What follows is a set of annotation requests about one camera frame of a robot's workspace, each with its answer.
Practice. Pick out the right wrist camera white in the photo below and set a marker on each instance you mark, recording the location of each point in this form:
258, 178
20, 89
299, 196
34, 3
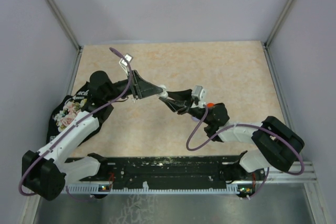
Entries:
198, 95

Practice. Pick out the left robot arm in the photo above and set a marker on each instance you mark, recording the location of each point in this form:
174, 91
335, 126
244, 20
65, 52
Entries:
47, 172

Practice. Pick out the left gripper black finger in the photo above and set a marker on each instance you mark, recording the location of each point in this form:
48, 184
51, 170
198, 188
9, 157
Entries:
142, 86
145, 94

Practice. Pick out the aluminium frame corner post left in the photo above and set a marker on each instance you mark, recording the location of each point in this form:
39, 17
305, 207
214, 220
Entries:
64, 24

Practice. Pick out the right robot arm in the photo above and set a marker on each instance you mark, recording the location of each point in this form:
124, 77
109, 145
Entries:
276, 144

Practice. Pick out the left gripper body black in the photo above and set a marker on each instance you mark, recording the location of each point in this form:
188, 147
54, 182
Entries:
118, 87

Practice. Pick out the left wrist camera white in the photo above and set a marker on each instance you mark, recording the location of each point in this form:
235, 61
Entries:
127, 58

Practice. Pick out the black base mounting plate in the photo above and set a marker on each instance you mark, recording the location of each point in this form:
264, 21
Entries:
175, 172

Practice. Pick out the white earbud charging case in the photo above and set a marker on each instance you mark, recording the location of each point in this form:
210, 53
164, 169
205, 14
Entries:
164, 93

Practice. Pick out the aluminium frame corner post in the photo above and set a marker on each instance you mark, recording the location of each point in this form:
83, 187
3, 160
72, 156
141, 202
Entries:
279, 23
64, 24

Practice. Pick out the white slotted cable duct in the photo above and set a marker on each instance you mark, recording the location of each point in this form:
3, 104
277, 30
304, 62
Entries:
103, 189

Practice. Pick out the black floral printed cloth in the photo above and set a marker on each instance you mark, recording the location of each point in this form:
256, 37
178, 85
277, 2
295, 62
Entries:
68, 109

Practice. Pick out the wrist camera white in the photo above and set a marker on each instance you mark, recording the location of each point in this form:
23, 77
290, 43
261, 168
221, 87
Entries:
198, 95
127, 58

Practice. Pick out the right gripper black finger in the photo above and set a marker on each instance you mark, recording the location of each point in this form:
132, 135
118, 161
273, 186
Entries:
184, 95
175, 106

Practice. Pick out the aluminium frame corner post right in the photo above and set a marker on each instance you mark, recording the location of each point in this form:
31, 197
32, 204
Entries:
279, 23

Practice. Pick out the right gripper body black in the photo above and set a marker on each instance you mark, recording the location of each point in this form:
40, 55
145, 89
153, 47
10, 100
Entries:
198, 113

